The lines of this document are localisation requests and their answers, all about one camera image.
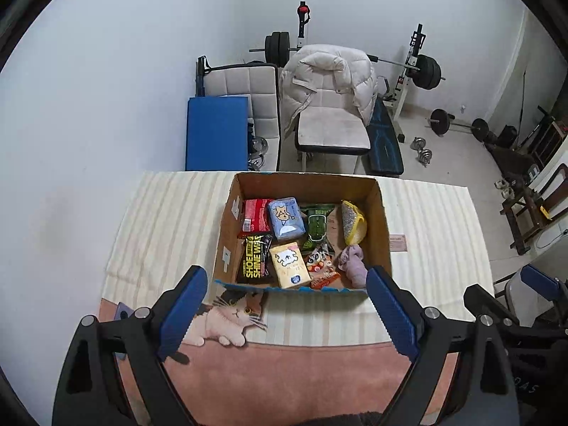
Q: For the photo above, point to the white seat black-trimmed chair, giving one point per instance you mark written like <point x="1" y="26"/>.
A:
<point x="330" y="131"/>

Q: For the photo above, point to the purple cloth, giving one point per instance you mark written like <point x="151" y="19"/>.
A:
<point x="355" y="266"/>

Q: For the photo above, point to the dark wooden chair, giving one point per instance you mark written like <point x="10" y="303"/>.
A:
<point x="523" y="213"/>

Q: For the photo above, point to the black bag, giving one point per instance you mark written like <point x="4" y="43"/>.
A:
<point x="506" y="136"/>

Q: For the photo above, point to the chrome weight plates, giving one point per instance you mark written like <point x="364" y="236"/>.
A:
<point x="258" y="148"/>

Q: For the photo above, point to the white shoe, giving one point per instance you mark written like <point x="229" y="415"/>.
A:
<point x="501" y="184"/>
<point x="508" y="192"/>

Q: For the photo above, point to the chrome dumbbell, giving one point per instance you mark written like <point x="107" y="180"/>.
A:
<point x="418" y="143"/>
<point x="426" y="157"/>

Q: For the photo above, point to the cardboard box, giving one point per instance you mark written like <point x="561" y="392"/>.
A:
<point x="375" y="204"/>

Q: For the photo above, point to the black exercise machine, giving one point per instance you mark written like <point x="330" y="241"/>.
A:
<point x="510" y="159"/>

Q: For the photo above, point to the yellow scrub sponge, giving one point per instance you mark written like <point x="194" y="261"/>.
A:
<point x="353" y="224"/>

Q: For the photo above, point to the black blue weight bench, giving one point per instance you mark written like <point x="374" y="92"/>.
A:
<point x="384" y="142"/>

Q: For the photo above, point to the blue folded mat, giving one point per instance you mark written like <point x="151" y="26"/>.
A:
<point x="215" y="135"/>

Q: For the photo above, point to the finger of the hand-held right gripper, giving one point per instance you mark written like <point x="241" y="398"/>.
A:
<point x="539" y="282"/>
<point x="486" y="301"/>

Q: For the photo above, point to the white quilted chair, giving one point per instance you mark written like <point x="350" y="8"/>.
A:
<point x="248" y="88"/>

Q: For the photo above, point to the red snack packet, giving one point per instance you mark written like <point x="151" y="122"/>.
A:
<point x="255" y="215"/>

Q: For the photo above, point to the green wet wipes packet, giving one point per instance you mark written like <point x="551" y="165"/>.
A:
<point x="317" y="226"/>

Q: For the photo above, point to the black yellow wipes packet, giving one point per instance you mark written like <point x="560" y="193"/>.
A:
<point x="255" y="262"/>

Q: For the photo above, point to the short black barbell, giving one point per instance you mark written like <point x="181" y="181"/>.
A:
<point x="439" y="120"/>

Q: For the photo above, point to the racked black barbell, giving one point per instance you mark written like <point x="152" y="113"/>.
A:
<point x="426" y="71"/>

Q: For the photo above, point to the colourful cartoon snack packet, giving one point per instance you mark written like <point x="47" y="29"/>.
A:
<point x="319" y="270"/>

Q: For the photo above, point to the cream tissue pack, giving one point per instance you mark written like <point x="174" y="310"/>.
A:
<point x="288" y="266"/>

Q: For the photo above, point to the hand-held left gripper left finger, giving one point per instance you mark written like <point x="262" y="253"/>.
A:
<point x="179" y="315"/>

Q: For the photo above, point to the blue tissue pack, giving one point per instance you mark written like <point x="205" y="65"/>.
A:
<point x="286" y="217"/>

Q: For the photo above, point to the striped pink cat blanket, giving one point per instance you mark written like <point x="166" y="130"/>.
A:
<point x="310" y="364"/>

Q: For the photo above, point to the white puffer jacket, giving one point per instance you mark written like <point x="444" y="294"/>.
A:
<point x="319" y="75"/>

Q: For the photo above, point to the yellow black tool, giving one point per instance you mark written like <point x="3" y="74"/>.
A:
<point x="544" y="211"/>

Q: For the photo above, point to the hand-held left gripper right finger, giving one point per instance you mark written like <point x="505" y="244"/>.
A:
<point x="392" y="315"/>

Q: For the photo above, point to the grey folding chair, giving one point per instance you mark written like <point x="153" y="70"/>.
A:
<point x="514" y="290"/>

